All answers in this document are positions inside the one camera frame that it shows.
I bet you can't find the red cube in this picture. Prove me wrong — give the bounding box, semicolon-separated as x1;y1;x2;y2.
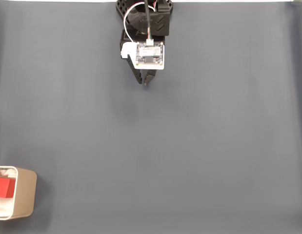
0;177;16;198

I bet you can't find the beige white box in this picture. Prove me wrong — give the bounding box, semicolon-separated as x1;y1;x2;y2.
0;165;38;220

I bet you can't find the grey table mat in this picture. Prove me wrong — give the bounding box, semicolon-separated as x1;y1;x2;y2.
0;1;302;234

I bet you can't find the white padding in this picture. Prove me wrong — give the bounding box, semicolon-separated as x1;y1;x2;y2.
0;168;17;217

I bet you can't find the white red gripper motor cable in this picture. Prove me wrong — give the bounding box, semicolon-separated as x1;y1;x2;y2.
123;1;144;44

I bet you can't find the white camera board mount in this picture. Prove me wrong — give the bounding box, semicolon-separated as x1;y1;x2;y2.
120;41;165;71

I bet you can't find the black camera cable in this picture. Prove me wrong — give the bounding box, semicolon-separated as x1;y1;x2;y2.
143;0;153;41

